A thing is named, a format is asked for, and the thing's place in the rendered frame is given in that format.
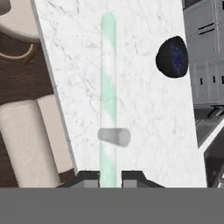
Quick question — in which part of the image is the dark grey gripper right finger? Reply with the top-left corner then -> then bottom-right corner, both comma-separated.
120,170 -> 165,189

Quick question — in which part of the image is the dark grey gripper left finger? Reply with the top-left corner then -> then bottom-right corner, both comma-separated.
62,171 -> 102,189

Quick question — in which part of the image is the green and white striped straw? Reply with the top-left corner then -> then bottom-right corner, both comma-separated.
98,12 -> 119,189

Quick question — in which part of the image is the clear glass cup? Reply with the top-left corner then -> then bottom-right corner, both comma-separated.
96,127 -> 131,148

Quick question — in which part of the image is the cream upholstered bar stool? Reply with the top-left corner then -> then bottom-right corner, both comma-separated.
0,0 -> 41,44
0,94 -> 74,188

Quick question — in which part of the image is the grey kitchen cabinet run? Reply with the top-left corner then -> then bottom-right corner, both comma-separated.
181,0 -> 224,188

